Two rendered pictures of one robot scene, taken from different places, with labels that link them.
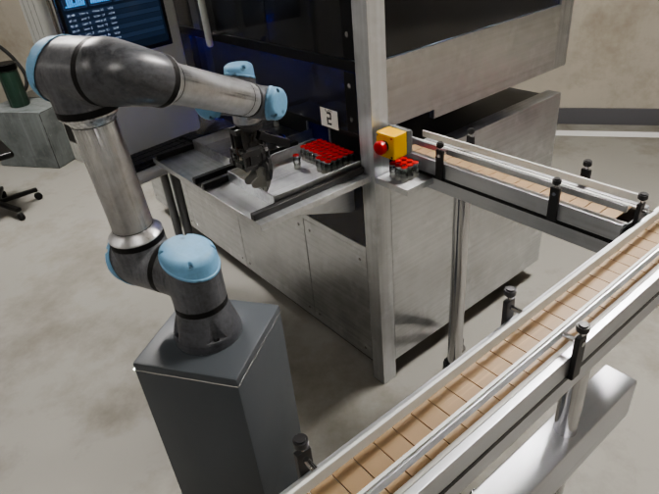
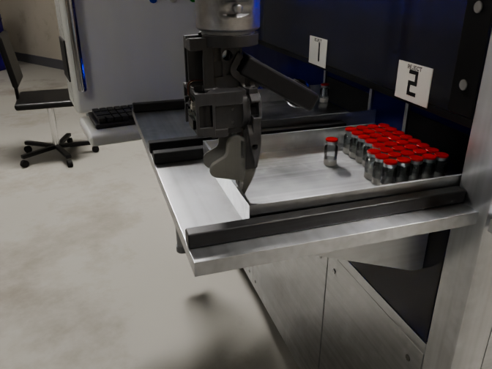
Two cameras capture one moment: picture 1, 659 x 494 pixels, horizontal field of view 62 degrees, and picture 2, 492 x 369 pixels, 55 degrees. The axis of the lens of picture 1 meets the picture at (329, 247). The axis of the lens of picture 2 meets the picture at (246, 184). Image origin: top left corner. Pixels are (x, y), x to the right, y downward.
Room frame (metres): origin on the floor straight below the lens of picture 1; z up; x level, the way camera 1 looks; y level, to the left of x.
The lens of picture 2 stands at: (0.87, -0.02, 1.18)
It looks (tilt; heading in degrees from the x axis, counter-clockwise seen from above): 24 degrees down; 18
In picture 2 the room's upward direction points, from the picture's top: straight up
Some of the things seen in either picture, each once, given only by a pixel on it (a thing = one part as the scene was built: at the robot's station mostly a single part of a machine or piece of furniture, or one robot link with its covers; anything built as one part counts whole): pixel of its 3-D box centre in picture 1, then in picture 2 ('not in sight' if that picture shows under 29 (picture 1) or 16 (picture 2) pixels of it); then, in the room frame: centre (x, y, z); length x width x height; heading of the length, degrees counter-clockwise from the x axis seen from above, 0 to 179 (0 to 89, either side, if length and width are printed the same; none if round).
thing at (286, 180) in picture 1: (296, 170); (324, 165); (1.57, 0.08, 0.90); 0.34 x 0.26 x 0.04; 126
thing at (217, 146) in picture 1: (252, 138); (278, 108); (1.88, 0.23, 0.90); 0.34 x 0.26 x 0.04; 126
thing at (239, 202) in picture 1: (264, 165); (277, 148); (1.70, 0.19, 0.87); 0.70 x 0.48 x 0.02; 36
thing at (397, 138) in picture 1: (393, 142); not in sight; (1.47, -0.21, 1.00); 0.08 x 0.07 x 0.07; 126
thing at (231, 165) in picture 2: (260, 181); (231, 168); (1.40, 0.17, 0.95); 0.06 x 0.03 x 0.09; 126
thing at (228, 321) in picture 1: (204, 315); not in sight; (0.97, 0.29, 0.84); 0.15 x 0.15 x 0.10
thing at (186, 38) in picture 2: (249, 145); (223, 83); (1.41, 0.19, 1.06); 0.09 x 0.08 x 0.12; 126
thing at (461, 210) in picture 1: (457, 291); not in sight; (1.44, -0.41, 0.46); 0.09 x 0.09 x 0.77; 36
